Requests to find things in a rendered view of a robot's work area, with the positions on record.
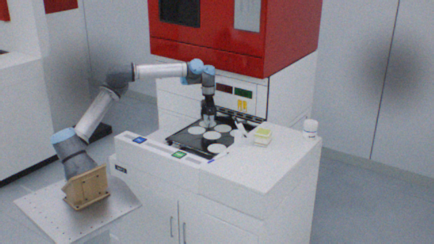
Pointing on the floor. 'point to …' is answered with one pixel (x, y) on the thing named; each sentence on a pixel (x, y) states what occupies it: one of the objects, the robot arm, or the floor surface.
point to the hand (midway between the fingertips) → (208, 126)
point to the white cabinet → (209, 215)
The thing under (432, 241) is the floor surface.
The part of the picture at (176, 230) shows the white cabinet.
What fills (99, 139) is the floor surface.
